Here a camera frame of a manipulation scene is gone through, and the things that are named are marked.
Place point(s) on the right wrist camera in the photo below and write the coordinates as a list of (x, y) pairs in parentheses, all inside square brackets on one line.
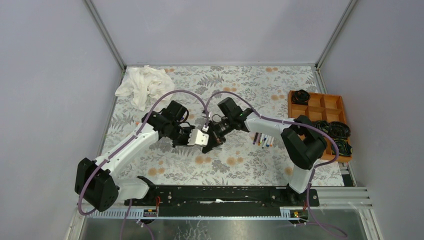
[(206, 114)]

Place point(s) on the white crumpled cloth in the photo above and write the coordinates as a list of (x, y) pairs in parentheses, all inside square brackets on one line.
[(143, 83)]

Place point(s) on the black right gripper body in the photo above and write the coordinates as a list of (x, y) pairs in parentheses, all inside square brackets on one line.
[(222, 128)]

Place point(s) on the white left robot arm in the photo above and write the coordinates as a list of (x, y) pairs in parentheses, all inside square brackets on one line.
[(97, 180)]

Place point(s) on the floral table mat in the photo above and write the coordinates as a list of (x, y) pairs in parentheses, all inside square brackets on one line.
[(238, 161)]

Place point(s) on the dark blue pen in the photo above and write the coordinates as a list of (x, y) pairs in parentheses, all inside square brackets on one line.
[(255, 138)]

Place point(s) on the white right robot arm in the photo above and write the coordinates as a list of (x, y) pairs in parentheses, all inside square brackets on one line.
[(303, 144)]

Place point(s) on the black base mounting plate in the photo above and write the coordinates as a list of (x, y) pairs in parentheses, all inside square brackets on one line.
[(224, 201)]

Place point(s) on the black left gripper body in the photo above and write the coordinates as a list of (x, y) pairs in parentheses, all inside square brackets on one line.
[(180, 136)]

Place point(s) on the wooden compartment tray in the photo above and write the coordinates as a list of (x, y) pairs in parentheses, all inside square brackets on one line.
[(326, 112)]

